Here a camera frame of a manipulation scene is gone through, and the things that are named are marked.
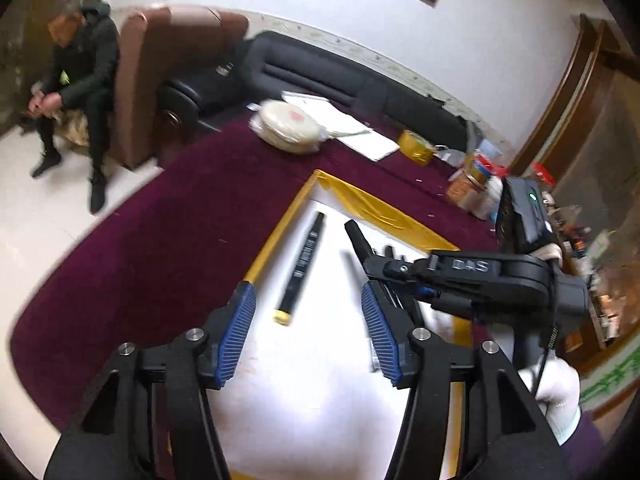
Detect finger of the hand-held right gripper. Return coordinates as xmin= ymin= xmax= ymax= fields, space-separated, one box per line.
xmin=344 ymin=220 xmax=436 ymax=282
xmin=385 ymin=280 xmax=481 ymax=319

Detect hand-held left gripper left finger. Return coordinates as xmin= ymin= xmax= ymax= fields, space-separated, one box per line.
xmin=45 ymin=280 xmax=257 ymax=480

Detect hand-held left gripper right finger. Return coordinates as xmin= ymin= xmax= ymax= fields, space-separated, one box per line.
xmin=361 ymin=280 xmax=576 ymax=480

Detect white sheet with yellow tape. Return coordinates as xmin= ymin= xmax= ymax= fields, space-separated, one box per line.
xmin=207 ymin=169 xmax=476 ymax=480

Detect yellow-capped black marker pen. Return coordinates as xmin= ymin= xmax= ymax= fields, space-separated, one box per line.
xmin=272 ymin=211 xmax=327 ymax=326

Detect person's right hand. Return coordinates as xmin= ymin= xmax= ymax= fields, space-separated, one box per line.
xmin=517 ymin=357 xmax=582 ymax=445

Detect white plastic jar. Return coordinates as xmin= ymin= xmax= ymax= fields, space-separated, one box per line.
xmin=472 ymin=175 xmax=505 ymax=221

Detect small clear plastic container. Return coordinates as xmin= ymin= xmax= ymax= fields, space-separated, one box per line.
xmin=446 ymin=167 xmax=481 ymax=208

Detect pile of assorted clutter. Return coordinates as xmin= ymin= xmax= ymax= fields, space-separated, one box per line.
xmin=550 ymin=195 xmax=636 ymax=341

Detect red and blue packet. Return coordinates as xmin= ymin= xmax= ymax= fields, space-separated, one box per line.
xmin=462 ymin=152 xmax=496 ymax=181

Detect clear jar with red lid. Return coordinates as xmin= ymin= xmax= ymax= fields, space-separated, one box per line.
xmin=530 ymin=161 xmax=558 ymax=188

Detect dark purple tablecloth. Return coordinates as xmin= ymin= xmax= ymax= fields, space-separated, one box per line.
xmin=10 ymin=115 xmax=606 ymax=480

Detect white papers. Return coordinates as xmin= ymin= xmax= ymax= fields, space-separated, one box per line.
xmin=280 ymin=91 xmax=401 ymax=162

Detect white bagged round stack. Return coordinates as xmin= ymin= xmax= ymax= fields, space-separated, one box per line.
xmin=248 ymin=100 xmax=331 ymax=155

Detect wooden counter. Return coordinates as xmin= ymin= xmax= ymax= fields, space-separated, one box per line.
xmin=510 ymin=12 xmax=640 ymax=376

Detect black sofa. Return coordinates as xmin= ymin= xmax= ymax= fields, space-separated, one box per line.
xmin=157 ymin=30 xmax=468 ymax=171

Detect patterned stool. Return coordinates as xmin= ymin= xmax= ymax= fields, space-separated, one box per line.
xmin=52 ymin=107 xmax=108 ymax=148

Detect brown armchair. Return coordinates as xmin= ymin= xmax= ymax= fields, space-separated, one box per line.
xmin=112 ymin=5 xmax=251 ymax=171

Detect green bamboo wall decal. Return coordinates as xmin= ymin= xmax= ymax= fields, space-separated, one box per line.
xmin=580 ymin=345 xmax=640 ymax=411

